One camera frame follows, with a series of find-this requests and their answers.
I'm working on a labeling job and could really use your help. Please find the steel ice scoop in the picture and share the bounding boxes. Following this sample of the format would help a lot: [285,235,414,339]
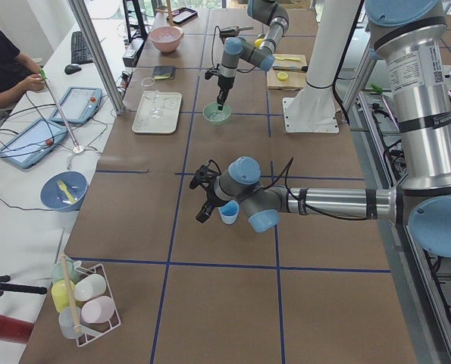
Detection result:
[219,26,254,36]

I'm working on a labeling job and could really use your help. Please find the clear wine glass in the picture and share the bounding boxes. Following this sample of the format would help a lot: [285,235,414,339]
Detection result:
[140,77,163,118]

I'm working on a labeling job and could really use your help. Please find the pink cup in rack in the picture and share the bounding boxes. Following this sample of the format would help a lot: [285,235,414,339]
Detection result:
[81,296,115,324]

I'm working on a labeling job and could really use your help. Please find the red cylinder bottle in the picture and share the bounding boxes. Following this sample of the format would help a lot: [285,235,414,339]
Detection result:
[0,315,33,344]

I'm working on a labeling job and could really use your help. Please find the aluminium frame post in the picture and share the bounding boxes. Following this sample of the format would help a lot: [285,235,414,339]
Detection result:
[67,0,125,115]

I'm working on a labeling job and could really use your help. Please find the pink bowl with ice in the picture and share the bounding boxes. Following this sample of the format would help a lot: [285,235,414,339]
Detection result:
[149,26,184,53]

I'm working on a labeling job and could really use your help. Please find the person in black shirt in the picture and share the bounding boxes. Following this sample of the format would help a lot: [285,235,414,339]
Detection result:
[0,30,45,109]

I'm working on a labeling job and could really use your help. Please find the white cup in rack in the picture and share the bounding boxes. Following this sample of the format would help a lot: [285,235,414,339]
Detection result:
[74,274,107,302]

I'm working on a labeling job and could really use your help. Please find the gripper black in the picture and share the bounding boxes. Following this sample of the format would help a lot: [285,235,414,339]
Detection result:
[205,67,235,111]
[189,160,221,223]

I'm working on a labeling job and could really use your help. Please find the ice cubes in green bowl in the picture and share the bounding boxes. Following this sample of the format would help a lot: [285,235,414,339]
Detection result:
[209,112,227,122]

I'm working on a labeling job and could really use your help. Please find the black computer mouse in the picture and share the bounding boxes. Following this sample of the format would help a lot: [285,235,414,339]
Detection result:
[64,64,82,75]

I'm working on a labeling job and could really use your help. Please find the yellow plastic knife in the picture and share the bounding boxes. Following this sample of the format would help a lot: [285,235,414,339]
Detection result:
[274,55,302,62]

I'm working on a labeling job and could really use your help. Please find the white wire cup rack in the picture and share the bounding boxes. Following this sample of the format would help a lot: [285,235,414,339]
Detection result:
[58,255,121,347]

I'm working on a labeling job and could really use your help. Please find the grey folded cloth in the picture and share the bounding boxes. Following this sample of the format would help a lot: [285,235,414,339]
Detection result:
[152,65,176,80]

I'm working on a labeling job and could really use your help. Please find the white bear tray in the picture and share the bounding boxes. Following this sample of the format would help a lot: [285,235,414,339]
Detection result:
[131,92,182,134]

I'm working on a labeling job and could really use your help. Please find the green bowl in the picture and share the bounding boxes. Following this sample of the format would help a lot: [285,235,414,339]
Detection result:
[202,102,231,125]

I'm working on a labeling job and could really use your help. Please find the blue teach pendant tablet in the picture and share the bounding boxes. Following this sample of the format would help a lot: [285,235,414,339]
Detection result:
[0,118,68,169]

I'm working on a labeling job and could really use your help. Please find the yellow cup in rack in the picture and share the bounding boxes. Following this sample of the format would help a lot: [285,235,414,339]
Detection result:
[51,279,70,313]

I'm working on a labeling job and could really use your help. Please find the wooden cutting board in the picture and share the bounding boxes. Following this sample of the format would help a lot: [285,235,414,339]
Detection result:
[267,54,308,90]

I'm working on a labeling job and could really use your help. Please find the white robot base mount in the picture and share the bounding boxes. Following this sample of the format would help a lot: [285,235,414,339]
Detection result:
[283,0,362,133]

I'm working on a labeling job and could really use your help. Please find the whole yellow lemon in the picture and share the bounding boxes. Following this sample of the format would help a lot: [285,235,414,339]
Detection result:
[254,38,264,48]

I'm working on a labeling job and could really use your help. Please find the black keyboard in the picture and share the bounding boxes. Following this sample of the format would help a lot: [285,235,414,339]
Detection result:
[70,31,93,64]

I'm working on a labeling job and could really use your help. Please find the light blue plastic cup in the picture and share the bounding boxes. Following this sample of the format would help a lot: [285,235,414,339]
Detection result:
[218,200,240,224]

